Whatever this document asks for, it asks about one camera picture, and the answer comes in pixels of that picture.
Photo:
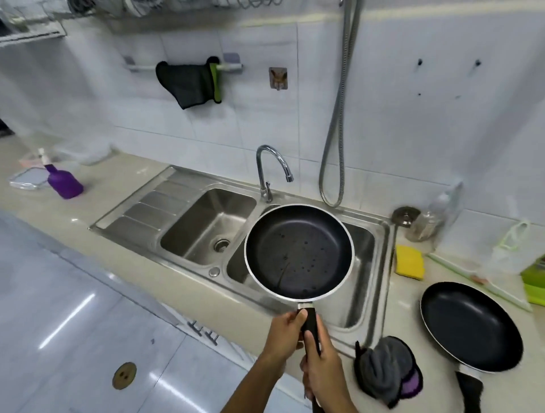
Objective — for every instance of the large black frying pan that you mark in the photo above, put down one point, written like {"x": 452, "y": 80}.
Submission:
{"x": 470, "y": 325}

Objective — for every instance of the adhesive wall hook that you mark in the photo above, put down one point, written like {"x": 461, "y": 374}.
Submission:
{"x": 278, "y": 78}

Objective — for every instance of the chrome gooseneck faucet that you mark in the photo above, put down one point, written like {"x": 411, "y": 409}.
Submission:
{"x": 267, "y": 164}

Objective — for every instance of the grey and purple cloth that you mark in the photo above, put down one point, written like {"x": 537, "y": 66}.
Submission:
{"x": 385, "y": 368}

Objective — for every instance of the white wall towel rail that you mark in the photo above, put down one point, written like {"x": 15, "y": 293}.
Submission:
{"x": 140, "y": 67}

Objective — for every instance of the person's right thumb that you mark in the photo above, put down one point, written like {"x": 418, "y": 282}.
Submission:
{"x": 312, "y": 340}

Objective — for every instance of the white wall shelf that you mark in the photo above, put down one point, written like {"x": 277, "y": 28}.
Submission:
{"x": 30, "y": 29}

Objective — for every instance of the white cutting board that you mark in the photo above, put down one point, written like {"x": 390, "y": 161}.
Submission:
{"x": 472, "y": 274}

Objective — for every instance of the person's left forearm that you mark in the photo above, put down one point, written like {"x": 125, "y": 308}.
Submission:
{"x": 251, "y": 385}

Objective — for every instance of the yellow sponge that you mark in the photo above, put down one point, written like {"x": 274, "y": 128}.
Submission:
{"x": 409, "y": 262}

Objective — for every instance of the clear plastic food container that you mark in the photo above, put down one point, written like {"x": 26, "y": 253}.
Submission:
{"x": 83, "y": 151}

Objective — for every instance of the purple spray bottle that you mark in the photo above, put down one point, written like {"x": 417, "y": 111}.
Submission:
{"x": 64, "y": 182}

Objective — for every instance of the wall dish rack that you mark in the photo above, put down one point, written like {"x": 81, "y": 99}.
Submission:
{"x": 170, "y": 6}

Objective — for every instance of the person's left hand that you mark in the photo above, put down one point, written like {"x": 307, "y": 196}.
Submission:
{"x": 281, "y": 336}

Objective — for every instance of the black cloth with green edge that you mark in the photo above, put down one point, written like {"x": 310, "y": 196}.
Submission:
{"x": 187, "y": 85}

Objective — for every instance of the clear plastic bag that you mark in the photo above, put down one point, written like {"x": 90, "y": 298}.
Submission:
{"x": 509, "y": 251}

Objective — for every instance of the person's right forearm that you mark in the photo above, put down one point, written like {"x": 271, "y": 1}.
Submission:
{"x": 336, "y": 406}

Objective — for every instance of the person's right hand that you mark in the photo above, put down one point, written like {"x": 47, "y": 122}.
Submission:
{"x": 325, "y": 370}

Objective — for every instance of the metal ladle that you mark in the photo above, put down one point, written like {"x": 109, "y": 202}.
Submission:
{"x": 404, "y": 215}

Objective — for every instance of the stainless steel double sink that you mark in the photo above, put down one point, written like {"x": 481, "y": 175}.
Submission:
{"x": 191, "y": 217}

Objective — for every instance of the person's left thumb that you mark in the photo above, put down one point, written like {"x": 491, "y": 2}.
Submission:
{"x": 300, "y": 317}

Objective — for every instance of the small black frying pan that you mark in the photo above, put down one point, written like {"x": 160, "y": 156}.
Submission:
{"x": 298, "y": 251}

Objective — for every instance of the clear plastic bottle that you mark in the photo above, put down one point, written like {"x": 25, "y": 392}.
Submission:
{"x": 434, "y": 217}

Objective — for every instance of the brass floor drain cover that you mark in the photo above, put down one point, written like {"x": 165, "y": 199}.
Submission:
{"x": 124, "y": 376}

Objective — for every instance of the green plastic container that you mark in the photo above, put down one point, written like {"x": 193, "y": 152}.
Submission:
{"x": 535, "y": 281}

